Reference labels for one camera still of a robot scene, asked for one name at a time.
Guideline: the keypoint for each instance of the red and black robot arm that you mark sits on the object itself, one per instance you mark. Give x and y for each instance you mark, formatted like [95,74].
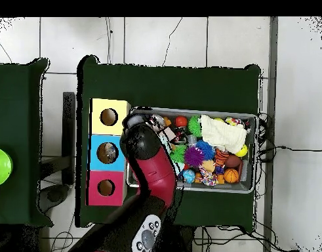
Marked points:
[155,173]

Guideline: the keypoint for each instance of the wooden box with three holes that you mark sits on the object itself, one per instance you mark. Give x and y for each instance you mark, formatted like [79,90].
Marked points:
[103,197]

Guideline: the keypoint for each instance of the clear mesh bin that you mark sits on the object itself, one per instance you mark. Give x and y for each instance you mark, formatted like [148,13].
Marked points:
[229,189]

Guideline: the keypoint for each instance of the crushed silver can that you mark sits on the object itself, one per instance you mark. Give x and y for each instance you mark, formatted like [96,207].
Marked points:
[158,121]

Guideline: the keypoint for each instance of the green spiky ball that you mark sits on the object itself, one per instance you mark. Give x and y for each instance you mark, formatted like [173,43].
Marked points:
[194,126]
[178,154]

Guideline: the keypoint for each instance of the orange red ball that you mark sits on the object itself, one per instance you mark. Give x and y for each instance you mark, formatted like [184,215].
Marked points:
[181,121]

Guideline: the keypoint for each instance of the purple spiky ball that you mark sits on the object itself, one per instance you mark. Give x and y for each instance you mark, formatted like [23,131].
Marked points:
[193,156]

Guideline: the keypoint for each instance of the blue spiky ball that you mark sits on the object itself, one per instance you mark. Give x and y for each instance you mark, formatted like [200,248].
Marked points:
[207,149]

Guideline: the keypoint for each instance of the dark green table cloth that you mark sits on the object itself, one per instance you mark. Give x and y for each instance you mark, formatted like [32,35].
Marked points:
[19,105]
[171,84]

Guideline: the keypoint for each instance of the cream yellow cloth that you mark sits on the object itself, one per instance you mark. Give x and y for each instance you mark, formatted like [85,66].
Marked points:
[223,134]

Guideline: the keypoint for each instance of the tiger striped toy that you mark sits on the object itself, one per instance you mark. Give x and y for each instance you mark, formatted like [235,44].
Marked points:
[221,156]

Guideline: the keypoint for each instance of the orange mini basketball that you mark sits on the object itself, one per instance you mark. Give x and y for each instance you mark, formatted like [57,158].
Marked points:
[231,176]

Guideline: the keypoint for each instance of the bright green bowl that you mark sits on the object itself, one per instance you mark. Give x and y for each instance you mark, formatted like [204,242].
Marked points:
[0,167]

